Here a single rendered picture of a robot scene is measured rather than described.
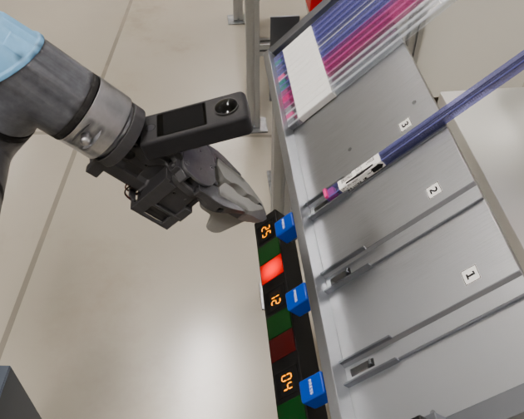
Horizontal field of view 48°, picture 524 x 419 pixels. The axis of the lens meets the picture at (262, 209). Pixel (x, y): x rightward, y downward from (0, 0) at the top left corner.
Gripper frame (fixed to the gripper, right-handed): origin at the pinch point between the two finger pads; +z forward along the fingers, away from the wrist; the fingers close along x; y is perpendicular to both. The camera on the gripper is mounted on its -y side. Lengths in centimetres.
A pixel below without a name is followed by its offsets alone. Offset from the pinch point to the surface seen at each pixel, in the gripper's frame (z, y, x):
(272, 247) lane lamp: 6.1, 3.9, 0.0
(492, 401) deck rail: 4.0, -16.5, 30.3
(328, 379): 3.0, -2.9, 22.8
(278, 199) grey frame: 31, 20, -38
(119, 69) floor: 25, 80, -151
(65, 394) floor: 24, 81, -18
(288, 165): 2.9, -3.0, -7.8
